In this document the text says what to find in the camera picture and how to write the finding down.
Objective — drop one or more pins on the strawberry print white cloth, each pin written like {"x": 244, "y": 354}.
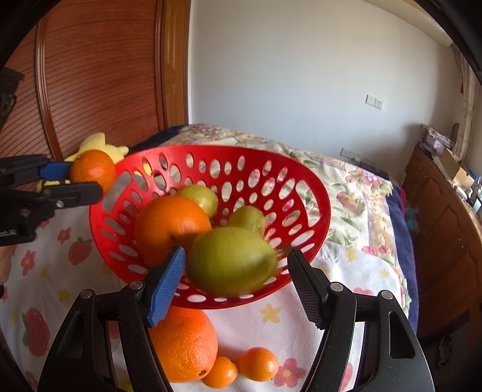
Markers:
{"x": 263, "y": 331}

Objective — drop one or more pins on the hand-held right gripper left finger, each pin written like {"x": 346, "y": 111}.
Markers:
{"x": 167, "y": 290}

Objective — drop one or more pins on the yellow plush toy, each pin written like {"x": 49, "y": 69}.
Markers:
{"x": 99, "y": 145}

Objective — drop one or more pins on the white wall socket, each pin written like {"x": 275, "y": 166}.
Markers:
{"x": 350, "y": 153}

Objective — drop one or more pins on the cardboard box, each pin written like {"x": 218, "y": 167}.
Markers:
{"x": 457, "y": 169}

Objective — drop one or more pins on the large orange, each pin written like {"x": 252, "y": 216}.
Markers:
{"x": 188, "y": 343}
{"x": 169, "y": 226}

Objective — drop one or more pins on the floral quilt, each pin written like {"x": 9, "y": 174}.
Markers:
{"x": 350, "y": 211}

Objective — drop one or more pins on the teal cloth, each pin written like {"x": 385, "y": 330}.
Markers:
{"x": 412, "y": 220}

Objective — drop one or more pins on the stack of folded items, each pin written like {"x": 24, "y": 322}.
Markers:
{"x": 436, "y": 139}

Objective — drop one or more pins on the white wall switch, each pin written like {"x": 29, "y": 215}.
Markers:
{"x": 374, "y": 102}

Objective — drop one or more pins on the patterned curtain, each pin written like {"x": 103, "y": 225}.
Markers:
{"x": 467, "y": 105}

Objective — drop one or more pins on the long wooden cabinet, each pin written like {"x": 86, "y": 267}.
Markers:
{"x": 444, "y": 233}

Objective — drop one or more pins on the small tangerine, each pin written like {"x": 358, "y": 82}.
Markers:
{"x": 258, "y": 363}
{"x": 220, "y": 373}
{"x": 92, "y": 167}

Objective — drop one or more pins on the red perforated plastic basket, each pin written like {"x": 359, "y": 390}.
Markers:
{"x": 322, "y": 218}

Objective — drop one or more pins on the yellow-green lemon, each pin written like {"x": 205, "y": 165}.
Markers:
{"x": 229, "y": 262}
{"x": 246, "y": 222}
{"x": 201, "y": 198}

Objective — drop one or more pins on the wooden louvered wardrobe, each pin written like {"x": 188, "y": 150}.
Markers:
{"x": 94, "y": 75}

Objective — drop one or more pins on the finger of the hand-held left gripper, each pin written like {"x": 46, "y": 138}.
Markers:
{"x": 75, "y": 194}
{"x": 56, "y": 170}

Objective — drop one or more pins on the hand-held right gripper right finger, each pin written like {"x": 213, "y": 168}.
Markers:
{"x": 307, "y": 292}

